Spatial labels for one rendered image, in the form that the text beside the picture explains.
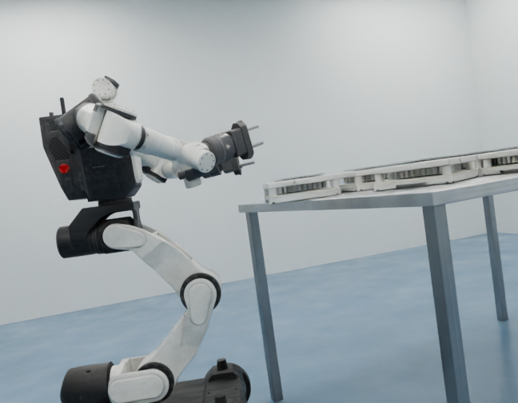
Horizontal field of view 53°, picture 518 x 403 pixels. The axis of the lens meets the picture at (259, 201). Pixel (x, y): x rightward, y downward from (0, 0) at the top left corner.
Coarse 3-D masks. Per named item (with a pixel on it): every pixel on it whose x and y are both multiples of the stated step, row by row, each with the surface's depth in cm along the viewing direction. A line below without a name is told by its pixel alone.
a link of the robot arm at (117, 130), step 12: (108, 120) 135; (120, 120) 134; (132, 120) 137; (108, 132) 135; (120, 132) 135; (132, 132) 135; (144, 132) 138; (156, 132) 142; (96, 144) 136; (108, 144) 135; (120, 144) 135; (132, 144) 137; (144, 144) 138; (156, 144) 140; (168, 144) 144; (156, 156) 145; (168, 156) 146
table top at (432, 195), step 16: (480, 176) 169; (496, 176) 153; (512, 176) 140; (352, 192) 183; (368, 192) 165; (384, 192) 150; (400, 192) 137; (416, 192) 127; (432, 192) 121; (448, 192) 123; (464, 192) 125; (480, 192) 128; (496, 192) 130; (240, 208) 217; (256, 208) 204; (272, 208) 192; (288, 208) 181; (304, 208) 172; (320, 208) 163; (336, 208) 156; (352, 208) 149; (368, 208) 142
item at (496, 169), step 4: (516, 164) 157; (480, 168) 169; (484, 168) 168; (488, 168) 166; (492, 168) 165; (496, 168) 164; (500, 168) 162; (504, 168) 161; (508, 168) 160; (512, 168) 158; (516, 168) 157; (480, 172) 169; (484, 172) 168; (488, 172) 166; (492, 172) 165; (496, 172) 164; (500, 172) 163; (504, 172) 163; (508, 172) 162; (512, 172) 160
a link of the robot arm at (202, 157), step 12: (192, 144) 156; (204, 144) 155; (216, 144) 155; (180, 156) 155; (192, 156) 151; (204, 156) 150; (216, 156) 156; (192, 168) 157; (204, 168) 151; (192, 180) 156
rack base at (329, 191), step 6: (306, 192) 175; (312, 192) 175; (318, 192) 175; (324, 192) 175; (330, 192) 175; (336, 192) 175; (270, 198) 174; (276, 198) 174; (282, 198) 174; (288, 198) 174; (294, 198) 174; (300, 198) 174; (306, 198) 175
